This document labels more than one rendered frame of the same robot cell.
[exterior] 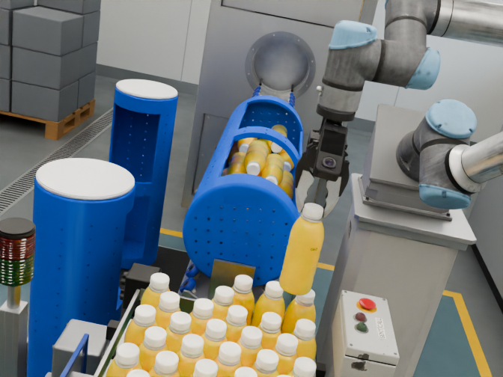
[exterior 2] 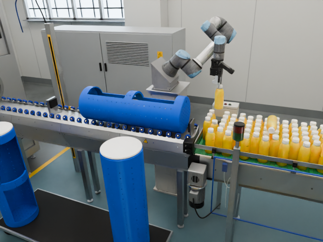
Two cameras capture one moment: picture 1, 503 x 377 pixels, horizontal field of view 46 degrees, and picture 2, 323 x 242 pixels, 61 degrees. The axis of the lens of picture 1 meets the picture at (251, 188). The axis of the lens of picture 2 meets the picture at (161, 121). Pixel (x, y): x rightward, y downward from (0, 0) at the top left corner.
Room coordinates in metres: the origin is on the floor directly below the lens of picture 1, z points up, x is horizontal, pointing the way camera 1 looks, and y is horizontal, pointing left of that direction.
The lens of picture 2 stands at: (0.75, 1.82, 1.98)
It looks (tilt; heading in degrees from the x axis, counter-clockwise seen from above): 26 degrees down; 292
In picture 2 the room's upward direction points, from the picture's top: 2 degrees counter-clockwise
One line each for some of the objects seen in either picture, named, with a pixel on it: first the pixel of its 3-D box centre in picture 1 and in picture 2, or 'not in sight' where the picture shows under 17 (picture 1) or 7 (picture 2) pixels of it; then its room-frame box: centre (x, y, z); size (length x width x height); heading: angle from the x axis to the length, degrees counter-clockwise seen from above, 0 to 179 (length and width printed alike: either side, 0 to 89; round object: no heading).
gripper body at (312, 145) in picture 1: (328, 138); (217, 66); (1.08, -0.12, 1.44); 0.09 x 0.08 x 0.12; 179
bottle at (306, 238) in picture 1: (302, 251); (219, 97); (1.05, -0.13, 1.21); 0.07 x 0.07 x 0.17
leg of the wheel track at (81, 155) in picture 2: not in sight; (85, 176); (2.28, 0.06, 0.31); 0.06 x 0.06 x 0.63; 89
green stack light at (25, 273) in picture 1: (14, 264); (238, 135); (0.85, 0.37, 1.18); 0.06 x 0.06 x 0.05
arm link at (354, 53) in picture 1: (351, 55); (219, 44); (1.07, -0.13, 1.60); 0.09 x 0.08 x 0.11; 93
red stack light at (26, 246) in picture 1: (15, 241); (239, 127); (0.85, 0.37, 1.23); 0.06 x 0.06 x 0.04
